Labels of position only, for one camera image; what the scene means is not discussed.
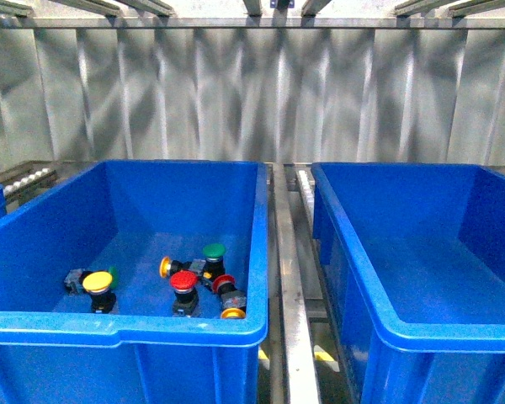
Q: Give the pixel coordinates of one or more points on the right blue plastic bin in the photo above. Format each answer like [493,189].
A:
[413,263]

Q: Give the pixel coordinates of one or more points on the red mushroom push button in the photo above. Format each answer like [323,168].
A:
[186,301]

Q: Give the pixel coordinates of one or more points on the yellow push button at corner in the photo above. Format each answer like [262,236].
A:
[233,313]

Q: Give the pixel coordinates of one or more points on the green mushroom push button upright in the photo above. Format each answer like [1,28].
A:
[214,261]

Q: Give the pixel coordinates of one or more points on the red push button lying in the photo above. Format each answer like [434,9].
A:
[230,295]

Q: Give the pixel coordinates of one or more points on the yellow mushroom push button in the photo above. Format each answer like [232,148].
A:
[98,286]

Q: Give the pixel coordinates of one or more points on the left blue plastic bin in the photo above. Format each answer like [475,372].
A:
[130,215]

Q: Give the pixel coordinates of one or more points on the roller conveyor track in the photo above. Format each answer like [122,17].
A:
[25,181]

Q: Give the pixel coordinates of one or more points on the blue plastic bin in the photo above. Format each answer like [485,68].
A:
[130,215]
[413,263]

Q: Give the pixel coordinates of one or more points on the green push button lying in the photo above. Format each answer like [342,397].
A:
[73,280]

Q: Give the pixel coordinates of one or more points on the metal centre rail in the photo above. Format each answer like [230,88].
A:
[299,361]

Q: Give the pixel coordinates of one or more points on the orange push button lying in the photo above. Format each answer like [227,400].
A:
[169,267]

